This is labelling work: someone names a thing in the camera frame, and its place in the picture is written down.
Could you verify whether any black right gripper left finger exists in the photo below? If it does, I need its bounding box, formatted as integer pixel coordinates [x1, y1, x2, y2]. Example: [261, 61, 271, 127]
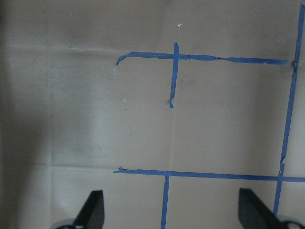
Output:
[72, 190, 105, 229]

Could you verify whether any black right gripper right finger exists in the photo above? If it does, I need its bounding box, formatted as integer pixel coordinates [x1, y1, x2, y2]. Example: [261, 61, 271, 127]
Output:
[238, 188, 293, 229]

